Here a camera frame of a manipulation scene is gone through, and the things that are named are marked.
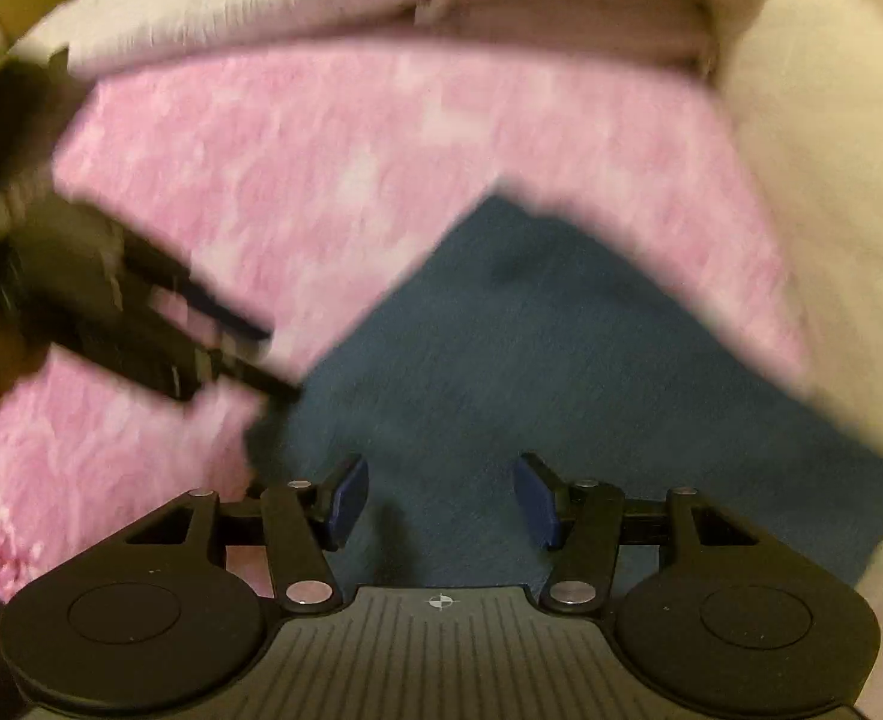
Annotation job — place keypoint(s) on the beige folded blanket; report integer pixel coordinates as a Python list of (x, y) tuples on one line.
[(486, 7)]

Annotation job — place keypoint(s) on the cream bed sheet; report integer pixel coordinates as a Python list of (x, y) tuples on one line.
[(846, 202)]

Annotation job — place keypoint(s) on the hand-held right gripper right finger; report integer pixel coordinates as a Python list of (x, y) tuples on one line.
[(535, 496)]

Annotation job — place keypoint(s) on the blue pants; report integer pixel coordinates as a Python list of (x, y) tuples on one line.
[(561, 360)]

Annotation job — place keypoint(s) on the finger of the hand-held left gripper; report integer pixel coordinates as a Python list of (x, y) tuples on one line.
[(208, 305), (253, 377)]

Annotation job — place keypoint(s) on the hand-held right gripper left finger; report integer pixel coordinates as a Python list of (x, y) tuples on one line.
[(351, 496)]

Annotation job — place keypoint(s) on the pink patterned blanket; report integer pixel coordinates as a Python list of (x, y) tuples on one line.
[(298, 165)]

